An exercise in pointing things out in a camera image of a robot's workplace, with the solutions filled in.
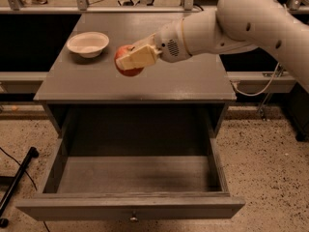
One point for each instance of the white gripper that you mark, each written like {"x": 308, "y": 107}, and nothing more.
{"x": 169, "y": 42}

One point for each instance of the red apple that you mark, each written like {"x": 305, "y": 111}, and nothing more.
{"x": 123, "y": 61}

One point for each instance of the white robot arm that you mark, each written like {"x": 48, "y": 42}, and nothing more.
{"x": 233, "y": 26}

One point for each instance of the open grey top drawer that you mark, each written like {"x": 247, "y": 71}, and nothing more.
{"x": 82, "y": 185}

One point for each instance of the white paper bowl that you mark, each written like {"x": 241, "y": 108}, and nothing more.
{"x": 88, "y": 44}

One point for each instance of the grey wooden cabinet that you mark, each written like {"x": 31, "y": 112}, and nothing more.
{"x": 73, "y": 79}

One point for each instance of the person's shoe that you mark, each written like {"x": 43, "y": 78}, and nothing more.
{"x": 39, "y": 2}

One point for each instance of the black stand leg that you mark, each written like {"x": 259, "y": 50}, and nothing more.
{"x": 12, "y": 182}

